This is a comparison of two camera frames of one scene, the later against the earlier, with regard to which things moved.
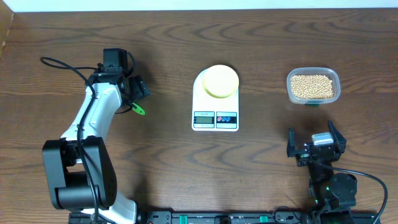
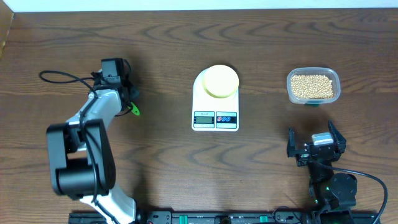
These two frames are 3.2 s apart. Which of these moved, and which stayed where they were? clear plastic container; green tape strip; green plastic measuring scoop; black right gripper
Moved: green plastic measuring scoop
Stayed: black right gripper; green tape strip; clear plastic container
